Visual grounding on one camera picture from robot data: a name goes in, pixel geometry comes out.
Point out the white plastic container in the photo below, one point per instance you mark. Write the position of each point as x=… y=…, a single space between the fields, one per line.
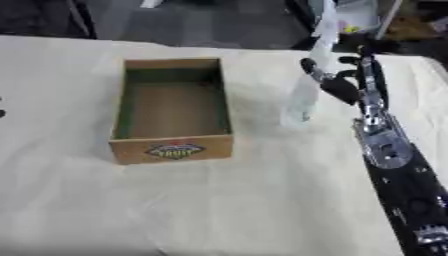
x=357 y=15

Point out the dark chair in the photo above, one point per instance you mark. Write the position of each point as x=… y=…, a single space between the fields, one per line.
x=41 y=16

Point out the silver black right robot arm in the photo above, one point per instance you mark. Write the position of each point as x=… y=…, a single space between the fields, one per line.
x=402 y=180

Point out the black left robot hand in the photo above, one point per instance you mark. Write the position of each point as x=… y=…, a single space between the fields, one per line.
x=2 y=113

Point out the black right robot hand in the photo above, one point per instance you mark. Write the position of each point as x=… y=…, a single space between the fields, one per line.
x=340 y=89

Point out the brown cardboard box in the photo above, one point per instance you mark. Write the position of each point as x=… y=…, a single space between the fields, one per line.
x=414 y=28

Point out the tan cardboard box green inside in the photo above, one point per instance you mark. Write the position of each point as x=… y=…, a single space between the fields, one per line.
x=175 y=151

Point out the clear plastic bottle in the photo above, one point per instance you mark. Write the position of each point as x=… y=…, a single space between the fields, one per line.
x=303 y=96

